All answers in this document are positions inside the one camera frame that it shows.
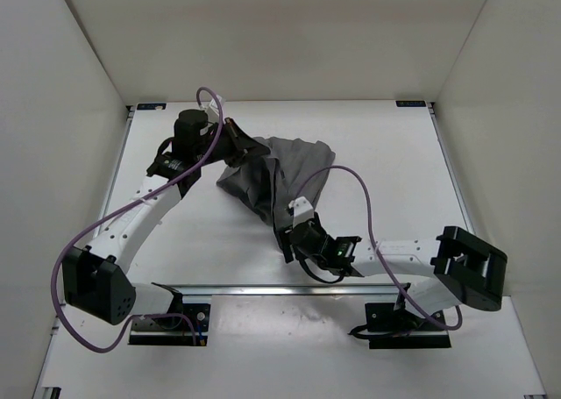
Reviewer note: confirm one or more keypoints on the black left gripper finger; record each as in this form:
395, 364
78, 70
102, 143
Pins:
240, 157
242, 142

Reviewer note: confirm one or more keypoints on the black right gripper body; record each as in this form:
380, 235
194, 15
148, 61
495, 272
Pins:
321, 261

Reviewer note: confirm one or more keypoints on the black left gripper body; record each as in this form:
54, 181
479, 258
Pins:
221, 148

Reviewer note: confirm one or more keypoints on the grey pleated skirt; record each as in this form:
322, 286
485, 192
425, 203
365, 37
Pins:
267, 184

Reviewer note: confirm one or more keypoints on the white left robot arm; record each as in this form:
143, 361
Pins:
95, 276

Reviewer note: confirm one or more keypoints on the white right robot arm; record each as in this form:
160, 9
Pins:
431, 275

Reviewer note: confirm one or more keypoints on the left blue corner label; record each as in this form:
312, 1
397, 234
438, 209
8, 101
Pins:
151, 106

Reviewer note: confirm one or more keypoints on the blue corner label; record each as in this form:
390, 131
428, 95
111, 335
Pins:
151, 106
410, 103

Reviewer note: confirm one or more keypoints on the right blue corner label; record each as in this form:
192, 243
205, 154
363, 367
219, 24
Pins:
410, 103

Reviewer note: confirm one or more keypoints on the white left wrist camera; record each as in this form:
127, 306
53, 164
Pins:
212, 108

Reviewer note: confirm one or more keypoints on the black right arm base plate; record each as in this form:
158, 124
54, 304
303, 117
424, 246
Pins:
387, 329

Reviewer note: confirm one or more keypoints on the aluminium front table rail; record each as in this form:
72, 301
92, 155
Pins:
291, 290

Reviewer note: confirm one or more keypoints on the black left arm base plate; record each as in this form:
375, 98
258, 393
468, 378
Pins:
175, 331

